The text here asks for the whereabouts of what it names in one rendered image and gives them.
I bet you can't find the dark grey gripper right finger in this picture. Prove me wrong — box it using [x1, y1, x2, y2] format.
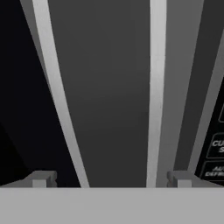
[166, 170, 224, 189]

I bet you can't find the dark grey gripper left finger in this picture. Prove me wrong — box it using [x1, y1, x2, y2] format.
[0, 170, 58, 189]

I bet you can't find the black microwave oven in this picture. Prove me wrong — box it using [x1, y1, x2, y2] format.
[186, 34, 224, 188]

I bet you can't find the black microwave door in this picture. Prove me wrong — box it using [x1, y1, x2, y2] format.
[0, 0, 224, 188]

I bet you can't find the grey microwave door handle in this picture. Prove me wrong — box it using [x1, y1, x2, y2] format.
[19, 0, 168, 188]

